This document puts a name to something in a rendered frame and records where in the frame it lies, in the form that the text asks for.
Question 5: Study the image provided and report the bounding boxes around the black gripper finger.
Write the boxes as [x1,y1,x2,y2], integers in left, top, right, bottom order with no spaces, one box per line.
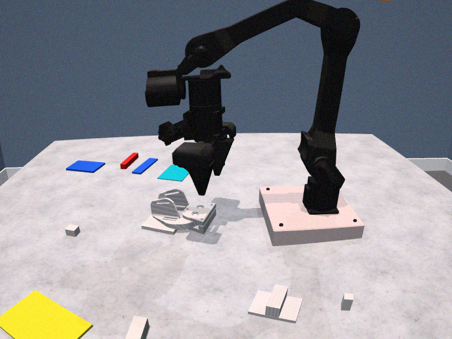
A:
[178,161,215,196]
[212,138,234,176]

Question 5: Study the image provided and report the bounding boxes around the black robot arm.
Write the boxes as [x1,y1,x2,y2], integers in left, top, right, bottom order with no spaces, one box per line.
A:
[145,0,360,215]

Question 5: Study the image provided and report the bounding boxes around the cyan flat plate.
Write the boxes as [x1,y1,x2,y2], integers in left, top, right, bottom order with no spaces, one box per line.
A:
[157,165,189,182]

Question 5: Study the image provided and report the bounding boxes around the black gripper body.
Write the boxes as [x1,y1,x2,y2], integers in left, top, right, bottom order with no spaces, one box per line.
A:
[172,103,236,167]

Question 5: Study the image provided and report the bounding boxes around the yellow flat plate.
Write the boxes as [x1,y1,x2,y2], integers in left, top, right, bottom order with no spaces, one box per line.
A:
[0,290,93,339]

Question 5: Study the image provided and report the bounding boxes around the red rectangular bar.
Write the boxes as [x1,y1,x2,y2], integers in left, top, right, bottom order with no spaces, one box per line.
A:
[120,153,139,169]

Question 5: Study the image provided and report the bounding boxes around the blue flat square plate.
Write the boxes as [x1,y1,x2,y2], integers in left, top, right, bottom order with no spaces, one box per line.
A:
[66,161,105,173]

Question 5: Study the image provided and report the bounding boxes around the blue flat bar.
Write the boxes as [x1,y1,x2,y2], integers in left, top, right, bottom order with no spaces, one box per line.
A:
[132,158,158,175]

